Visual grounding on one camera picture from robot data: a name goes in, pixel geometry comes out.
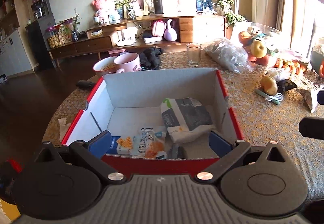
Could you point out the teal green pen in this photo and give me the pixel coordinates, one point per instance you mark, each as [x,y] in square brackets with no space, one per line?
[276,99]

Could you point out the clear bag with food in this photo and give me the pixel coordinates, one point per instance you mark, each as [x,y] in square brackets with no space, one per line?
[278,74]

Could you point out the dark dried fruit bag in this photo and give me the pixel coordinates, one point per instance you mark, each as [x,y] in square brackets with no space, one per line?
[176,152]

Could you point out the chicken sausage snack pouch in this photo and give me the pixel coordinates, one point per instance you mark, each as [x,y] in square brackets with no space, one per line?
[152,143]

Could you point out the orange grey desktop bin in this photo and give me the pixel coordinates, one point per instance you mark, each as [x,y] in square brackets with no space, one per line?
[316,59]

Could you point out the purple vase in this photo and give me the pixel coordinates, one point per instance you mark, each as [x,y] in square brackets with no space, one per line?
[170,34]

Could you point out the clear drinking glass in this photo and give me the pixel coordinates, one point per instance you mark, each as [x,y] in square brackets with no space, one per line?
[193,54]

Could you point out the black snack packet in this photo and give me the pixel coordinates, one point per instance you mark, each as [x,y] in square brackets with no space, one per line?
[286,85]

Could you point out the clear plastic fruit bowl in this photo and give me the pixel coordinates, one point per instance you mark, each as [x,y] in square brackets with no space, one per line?
[276,42]

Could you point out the yellow pear on table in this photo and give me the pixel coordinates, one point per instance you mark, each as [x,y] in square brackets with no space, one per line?
[269,85]

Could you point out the mandarin orange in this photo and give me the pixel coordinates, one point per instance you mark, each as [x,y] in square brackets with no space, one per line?
[292,69]
[279,63]
[299,71]

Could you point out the black speaker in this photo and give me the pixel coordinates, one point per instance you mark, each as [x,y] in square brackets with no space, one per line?
[158,7]

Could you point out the pink plush pig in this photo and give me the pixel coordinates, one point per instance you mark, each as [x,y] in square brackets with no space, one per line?
[101,14]

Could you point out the grey plastic bag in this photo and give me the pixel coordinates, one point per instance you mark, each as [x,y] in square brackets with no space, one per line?
[228,55]

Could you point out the red grey cardboard box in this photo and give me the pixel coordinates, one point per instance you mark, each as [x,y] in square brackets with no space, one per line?
[123,104]

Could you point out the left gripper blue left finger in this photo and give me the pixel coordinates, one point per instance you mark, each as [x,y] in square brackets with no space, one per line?
[100,144]

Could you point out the pink mug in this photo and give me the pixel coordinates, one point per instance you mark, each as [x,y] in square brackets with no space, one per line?
[129,62]

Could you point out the blue yellow snack packet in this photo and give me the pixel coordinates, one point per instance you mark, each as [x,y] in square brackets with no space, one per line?
[127,146]

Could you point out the wooden tv cabinet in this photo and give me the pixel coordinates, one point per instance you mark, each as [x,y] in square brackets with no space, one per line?
[128,35]

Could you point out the yellow apple in bowl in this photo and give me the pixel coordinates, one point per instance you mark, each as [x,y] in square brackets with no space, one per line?
[258,49]

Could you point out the black cloth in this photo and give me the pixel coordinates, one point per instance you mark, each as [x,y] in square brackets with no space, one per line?
[150,58]

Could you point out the grey white paper bag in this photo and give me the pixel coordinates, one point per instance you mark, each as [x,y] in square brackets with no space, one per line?
[185,119]

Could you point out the white strawberry mug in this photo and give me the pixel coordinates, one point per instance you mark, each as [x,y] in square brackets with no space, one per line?
[105,66]

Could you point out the pink bag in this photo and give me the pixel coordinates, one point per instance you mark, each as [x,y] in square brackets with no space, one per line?
[158,28]

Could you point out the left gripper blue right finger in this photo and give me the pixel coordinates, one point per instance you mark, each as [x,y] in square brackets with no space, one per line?
[218,145]

